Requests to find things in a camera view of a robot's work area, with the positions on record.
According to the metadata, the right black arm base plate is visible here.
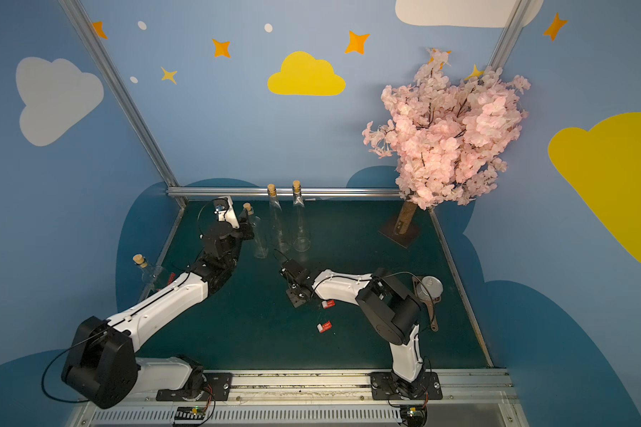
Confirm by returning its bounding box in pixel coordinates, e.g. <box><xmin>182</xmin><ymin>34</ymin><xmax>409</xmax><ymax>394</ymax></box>
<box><xmin>370</xmin><ymin>368</ymin><xmax>443</xmax><ymax>400</ymax></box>

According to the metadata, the aluminium front rail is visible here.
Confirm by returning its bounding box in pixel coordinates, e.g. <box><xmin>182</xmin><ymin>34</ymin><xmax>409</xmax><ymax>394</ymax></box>
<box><xmin>68</xmin><ymin>369</ymin><xmax>528</xmax><ymax>426</ymax></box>

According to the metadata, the aluminium back frame bar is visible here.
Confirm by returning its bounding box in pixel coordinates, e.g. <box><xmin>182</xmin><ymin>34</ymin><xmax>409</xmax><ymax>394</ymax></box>
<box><xmin>166</xmin><ymin>186</ymin><xmax>402</xmax><ymax>199</ymax></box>

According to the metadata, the right small circuit board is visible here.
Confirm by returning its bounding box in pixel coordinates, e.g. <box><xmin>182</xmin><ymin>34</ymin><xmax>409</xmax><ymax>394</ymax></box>
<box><xmin>400</xmin><ymin>406</ymin><xmax>427</xmax><ymax>427</ymax></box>

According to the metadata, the pink artificial blossom tree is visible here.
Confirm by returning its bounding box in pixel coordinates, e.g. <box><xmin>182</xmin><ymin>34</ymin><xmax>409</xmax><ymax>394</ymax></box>
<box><xmin>363</xmin><ymin>48</ymin><xmax>531</xmax><ymax>241</ymax></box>

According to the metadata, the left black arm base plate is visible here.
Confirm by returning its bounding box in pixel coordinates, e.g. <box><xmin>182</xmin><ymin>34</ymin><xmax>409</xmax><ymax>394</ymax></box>
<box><xmin>156</xmin><ymin>372</ymin><xmax>233</xmax><ymax>402</ymax></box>

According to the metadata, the right aluminium frame post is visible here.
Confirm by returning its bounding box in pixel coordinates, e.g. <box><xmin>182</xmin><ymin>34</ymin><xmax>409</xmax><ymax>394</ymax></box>
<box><xmin>487</xmin><ymin>0</ymin><xmax>531</xmax><ymax>69</ymax></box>

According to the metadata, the aluminium frame post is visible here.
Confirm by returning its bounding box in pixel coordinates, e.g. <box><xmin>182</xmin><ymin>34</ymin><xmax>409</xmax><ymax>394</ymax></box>
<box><xmin>59</xmin><ymin>0</ymin><xmax>179</xmax><ymax>187</ymax></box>
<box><xmin>487</xmin><ymin>0</ymin><xmax>531</xmax><ymax>69</ymax></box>

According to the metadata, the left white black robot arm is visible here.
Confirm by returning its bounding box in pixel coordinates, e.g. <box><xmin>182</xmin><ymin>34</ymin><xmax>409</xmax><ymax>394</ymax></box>
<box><xmin>61</xmin><ymin>196</ymin><xmax>254</xmax><ymax>409</ymax></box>

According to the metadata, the clear glass bottle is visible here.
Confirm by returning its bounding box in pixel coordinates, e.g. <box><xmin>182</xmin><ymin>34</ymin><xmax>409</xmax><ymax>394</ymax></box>
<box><xmin>133</xmin><ymin>254</ymin><xmax>176</xmax><ymax>293</ymax></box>
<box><xmin>243</xmin><ymin>203</ymin><xmax>269</xmax><ymax>259</ymax></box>
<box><xmin>267</xmin><ymin>184</ymin><xmax>290</xmax><ymax>254</ymax></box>
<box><xmin>292</xmin><ymin>180</ymin><xmax>311</xmax><ymax>253</ymax></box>

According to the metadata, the left aluminium frame post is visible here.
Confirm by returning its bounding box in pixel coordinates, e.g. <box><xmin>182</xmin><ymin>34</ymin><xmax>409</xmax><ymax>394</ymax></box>
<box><xmin>59</xmin><ymin>0</ymin><xmax>179</xmax><ymax>187</ymax></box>

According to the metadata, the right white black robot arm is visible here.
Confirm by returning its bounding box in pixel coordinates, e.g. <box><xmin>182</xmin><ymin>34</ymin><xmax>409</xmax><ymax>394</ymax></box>
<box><xmin>281</xmin><ymin>260</ymin><xmax>424</xmax><ymax>385</ymax></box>

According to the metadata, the small circuit board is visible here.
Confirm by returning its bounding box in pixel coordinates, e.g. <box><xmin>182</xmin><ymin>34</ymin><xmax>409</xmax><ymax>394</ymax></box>
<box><xmin>172</xmin><ymin>407</ymin><xmax>207</xmax><ymax>426</ymax></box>
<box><xmin>400</xmin><ymin>406</ymin><xmax>427</xmax><ymax>427</ymax></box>

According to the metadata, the left small circuit board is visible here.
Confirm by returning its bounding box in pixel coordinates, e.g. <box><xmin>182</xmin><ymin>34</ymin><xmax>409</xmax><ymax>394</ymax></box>
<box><xmin>172</xmin><ymin>407</ymin><xmax>207</xmax><ymax>426</ymax></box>

